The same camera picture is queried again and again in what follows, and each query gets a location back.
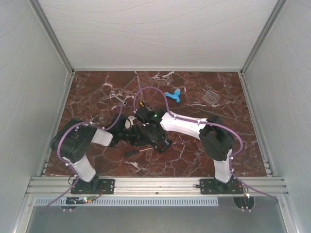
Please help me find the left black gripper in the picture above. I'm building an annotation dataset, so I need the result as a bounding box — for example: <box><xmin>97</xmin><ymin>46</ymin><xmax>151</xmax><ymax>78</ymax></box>
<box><xmin>119</xmin><ymin>124</ymin><xmax>152</xmax><ymax>147</ymax></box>

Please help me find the black fuse box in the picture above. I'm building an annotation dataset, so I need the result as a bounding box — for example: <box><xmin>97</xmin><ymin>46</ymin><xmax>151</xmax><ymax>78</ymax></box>
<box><xmin>152</xmin><ymin>137</ymin><xmax>172</xmax><ymax>154</ymax></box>

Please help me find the clear fuse box lid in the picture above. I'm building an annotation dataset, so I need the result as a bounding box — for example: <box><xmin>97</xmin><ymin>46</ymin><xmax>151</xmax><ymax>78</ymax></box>
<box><xmin>202</xmin><ymin>90</ymin><xmax>220</xmax><ymax>105</ymax></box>

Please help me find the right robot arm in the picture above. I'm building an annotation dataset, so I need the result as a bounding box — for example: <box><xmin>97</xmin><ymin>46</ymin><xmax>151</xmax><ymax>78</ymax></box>
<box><xmin>135</xmin><ymin>106</ymin><xmax>234</xmax><ymax>194</ymax></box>

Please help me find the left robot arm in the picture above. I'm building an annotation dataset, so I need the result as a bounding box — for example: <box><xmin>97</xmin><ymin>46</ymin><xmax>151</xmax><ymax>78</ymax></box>
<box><xmin>51</xmin><ymin>114</ymin><xmax>150</xmax><ymax>194</ymax></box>

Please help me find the blue plastic faucet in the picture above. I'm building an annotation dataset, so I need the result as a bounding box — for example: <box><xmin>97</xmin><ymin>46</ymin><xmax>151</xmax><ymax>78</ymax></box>
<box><xmin>165</xmin><ymin>89</ymin><xmax>181</xmax><ymax>103</ymax></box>

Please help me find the silver wrench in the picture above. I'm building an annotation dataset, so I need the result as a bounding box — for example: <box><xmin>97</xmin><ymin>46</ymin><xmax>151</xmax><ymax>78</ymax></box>
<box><xmin>110</xmin><ymin>91</ymin><xmax>127</xmax><ymax>106</ymax></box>

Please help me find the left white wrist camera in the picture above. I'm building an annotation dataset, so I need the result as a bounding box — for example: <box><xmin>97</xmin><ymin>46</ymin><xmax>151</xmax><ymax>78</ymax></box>
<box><xmin>124</xmin><ymin>116</ymin><xmax>136</xmax><ymax>129</ymax></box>

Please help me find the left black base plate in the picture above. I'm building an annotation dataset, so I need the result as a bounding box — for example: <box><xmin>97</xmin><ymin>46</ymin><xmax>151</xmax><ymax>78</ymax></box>
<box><xmin>70</xmin><ymin>178</ymin><xmax>115</xmax><ymax>195</ymax></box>

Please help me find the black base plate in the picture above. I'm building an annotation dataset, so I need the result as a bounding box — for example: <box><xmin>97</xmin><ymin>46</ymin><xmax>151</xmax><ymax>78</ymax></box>
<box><xmin>70</xmin><ymin>178</ymin><xmax>115</xmax><ymax>195</ymax></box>
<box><xmin>195</xmin><ymin>177</ymin><xmax>244</xmax><ymax>195</ymax></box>

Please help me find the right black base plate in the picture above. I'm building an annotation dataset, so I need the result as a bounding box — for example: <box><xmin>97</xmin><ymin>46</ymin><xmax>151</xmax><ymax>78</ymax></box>
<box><xmin>195</xmin><ymin>177</ymin><xmax>244</xmax><ymax>195</ymax></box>

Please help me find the aluminium front rail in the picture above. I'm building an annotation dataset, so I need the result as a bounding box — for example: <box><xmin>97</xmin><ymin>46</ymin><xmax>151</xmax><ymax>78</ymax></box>
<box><xmin>26</xmin><ymin>176</ymin><xmax>289</xmax><ymax>197</ymax></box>

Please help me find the slotted grey cable duct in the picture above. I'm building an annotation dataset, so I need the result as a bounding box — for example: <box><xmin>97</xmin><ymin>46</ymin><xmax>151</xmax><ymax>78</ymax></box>
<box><xmin>33</xmin><ymin>196</ymin><xmax>219</xmax><ymax>207</ymax></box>

